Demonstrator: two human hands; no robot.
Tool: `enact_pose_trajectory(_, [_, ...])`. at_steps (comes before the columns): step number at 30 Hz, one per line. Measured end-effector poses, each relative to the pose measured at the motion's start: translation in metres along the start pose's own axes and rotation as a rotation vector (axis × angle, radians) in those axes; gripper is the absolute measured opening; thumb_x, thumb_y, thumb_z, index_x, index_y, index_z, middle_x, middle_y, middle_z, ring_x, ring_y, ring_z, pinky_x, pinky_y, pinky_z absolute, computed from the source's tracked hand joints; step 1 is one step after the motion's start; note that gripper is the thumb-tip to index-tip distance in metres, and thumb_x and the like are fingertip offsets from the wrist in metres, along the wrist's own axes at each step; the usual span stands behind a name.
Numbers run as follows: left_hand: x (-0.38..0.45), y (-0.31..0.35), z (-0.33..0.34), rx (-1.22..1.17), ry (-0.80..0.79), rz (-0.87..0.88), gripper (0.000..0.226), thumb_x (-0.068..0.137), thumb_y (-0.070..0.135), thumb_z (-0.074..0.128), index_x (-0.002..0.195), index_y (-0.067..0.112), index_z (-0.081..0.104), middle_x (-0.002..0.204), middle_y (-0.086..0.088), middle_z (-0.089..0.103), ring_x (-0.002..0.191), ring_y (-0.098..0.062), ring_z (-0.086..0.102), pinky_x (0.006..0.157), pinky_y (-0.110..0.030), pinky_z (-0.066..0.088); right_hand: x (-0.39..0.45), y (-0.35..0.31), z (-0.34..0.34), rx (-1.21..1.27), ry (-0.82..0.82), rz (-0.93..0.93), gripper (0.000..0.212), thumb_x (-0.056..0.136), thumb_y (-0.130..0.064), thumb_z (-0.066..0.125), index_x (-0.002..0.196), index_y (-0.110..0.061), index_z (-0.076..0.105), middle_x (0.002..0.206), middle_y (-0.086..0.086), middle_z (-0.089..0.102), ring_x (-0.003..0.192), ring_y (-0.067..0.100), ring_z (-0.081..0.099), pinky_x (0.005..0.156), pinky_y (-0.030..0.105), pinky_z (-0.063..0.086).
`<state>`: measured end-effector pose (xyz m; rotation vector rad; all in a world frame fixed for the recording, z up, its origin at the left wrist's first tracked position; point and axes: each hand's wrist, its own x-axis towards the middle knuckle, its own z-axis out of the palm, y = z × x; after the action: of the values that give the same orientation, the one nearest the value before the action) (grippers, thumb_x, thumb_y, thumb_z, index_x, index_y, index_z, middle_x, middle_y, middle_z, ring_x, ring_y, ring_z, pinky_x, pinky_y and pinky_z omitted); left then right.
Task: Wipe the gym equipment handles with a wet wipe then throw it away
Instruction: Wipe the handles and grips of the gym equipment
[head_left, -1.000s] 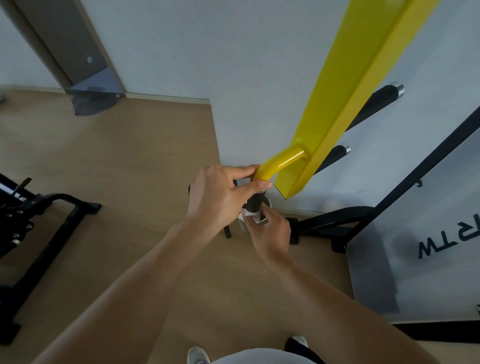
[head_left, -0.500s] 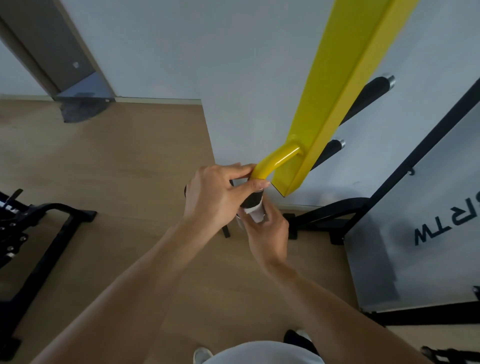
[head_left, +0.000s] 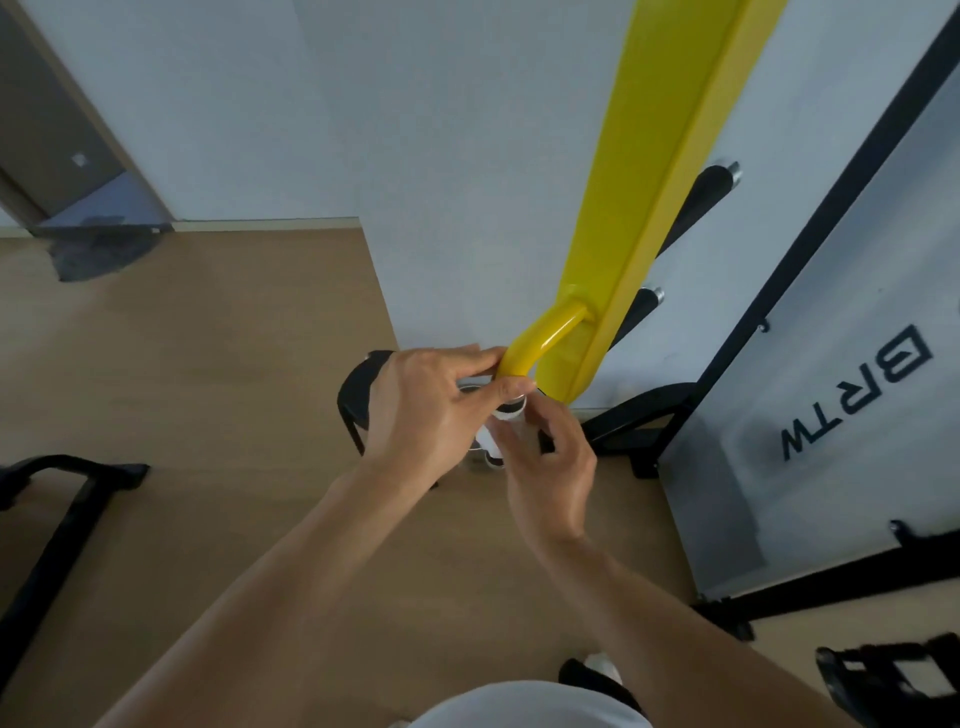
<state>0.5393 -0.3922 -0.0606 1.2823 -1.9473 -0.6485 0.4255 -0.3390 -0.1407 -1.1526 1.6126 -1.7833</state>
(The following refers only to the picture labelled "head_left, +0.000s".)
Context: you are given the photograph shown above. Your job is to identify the person's left hand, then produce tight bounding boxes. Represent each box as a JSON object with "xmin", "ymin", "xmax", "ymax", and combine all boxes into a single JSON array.
[{"xmin": 359, "ymin": 344, "xmax": 538, "ymax": 489}]

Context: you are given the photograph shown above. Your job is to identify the person's right hand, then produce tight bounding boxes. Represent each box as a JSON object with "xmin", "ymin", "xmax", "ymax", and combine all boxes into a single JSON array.
[{"xmin": 485, "ymin": 389, "xmax": 599, "ymax": 553}]

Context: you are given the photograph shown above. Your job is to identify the white cleaning wipe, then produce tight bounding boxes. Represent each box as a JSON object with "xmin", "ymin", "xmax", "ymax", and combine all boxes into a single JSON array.
[{"xmin": 470, "ymin": 397, "xmax": 530, "ymax": 472}]

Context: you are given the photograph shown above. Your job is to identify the person's left forearm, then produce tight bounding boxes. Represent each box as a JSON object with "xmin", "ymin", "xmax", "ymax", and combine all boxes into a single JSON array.
[{"xmin": 93, "ymin": 464, "xmax": 436, "ymax": 728}]

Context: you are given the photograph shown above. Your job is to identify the person's right forearm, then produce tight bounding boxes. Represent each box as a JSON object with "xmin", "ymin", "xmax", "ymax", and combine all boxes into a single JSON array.
[{"xmin": 536, "ymin": 532, "xmax": 856, "ymax": 728}]

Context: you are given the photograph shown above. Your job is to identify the black machine base foot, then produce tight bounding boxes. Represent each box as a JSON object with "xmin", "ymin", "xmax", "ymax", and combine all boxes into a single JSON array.
[{"xmin": 581, "ymin": 382, "xmax": 699, "ymax": 481}]

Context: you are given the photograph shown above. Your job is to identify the white sneaker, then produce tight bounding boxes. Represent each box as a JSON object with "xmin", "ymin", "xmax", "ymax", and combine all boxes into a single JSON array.
[{"xmin": 584, "ymin": 652, "xmax": 624, "ymax": 688}]

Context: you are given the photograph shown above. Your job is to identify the black shorts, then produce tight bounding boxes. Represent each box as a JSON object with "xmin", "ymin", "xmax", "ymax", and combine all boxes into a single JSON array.
[{"xmin": 558, "ymin": 658, "xmax": 646, "ymax": 714}]

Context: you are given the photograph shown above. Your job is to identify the white shirt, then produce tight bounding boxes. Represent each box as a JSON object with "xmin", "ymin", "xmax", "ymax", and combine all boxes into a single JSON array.
[{"xmin": 408, "ymin": 680, "xmax": 654, "ymax": 728}]

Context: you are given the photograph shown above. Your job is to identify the translucent machine guard panel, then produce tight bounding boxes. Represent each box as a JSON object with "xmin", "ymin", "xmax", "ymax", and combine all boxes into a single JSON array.
[{"xmin": 658, "ymin": 82, "xmax": 960, "ymax": 601}]

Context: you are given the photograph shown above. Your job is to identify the dark gray floor mat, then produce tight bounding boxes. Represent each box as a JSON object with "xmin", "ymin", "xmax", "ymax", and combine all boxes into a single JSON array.
[{"xmin": 33, "ymin": 217, "xmax": 170, "ymax": 283}]

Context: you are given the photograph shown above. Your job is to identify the gray door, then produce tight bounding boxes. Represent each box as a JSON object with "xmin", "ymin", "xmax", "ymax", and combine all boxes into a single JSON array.
[{"xmin": 0, "ymin": 0, "xmax": 174, "ymax": 226}]

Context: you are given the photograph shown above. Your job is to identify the black machine lower frame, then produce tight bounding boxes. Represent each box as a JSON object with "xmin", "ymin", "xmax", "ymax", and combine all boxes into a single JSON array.
[{"xmin": 693, "ymin": 521, "xmax": 960, "ymax": 643}]

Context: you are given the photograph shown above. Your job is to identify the black slotted bracket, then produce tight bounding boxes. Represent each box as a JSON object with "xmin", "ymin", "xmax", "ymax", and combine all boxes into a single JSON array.
[{"xmin": 815, "ymin": 633, "xmax": 960, "ymax": 728}]

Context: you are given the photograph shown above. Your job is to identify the black machine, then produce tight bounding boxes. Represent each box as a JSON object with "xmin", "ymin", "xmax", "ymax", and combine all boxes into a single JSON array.
[{"xmin": 0, "ymin": 453, "xmax": 151, "ymax": 695}]

